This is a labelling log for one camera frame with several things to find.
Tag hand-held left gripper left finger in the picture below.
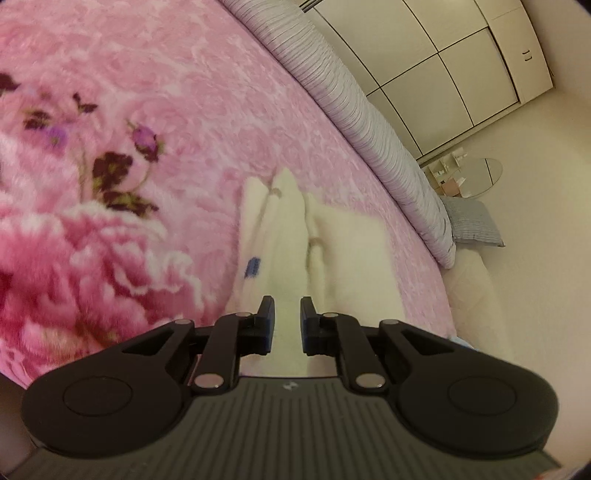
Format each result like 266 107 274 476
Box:
121 295 278 396

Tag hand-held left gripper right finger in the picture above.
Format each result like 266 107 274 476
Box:
299 296 456 395

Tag cream garment with blue stripes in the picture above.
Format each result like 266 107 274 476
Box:
228 166 402 380

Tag cream bed sheet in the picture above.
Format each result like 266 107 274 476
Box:
441 247 517 361

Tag grey striped pillow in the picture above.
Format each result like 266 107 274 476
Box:
438 195 505 248

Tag small dressing table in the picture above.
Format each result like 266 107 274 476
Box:
424 147 469 198

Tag round mirror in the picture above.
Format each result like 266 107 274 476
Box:
462 158 503 199

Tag pink floral blanket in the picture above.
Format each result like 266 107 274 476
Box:
0 0 457 385

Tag cream wardrobe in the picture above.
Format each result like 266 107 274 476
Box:
295 0 555 161

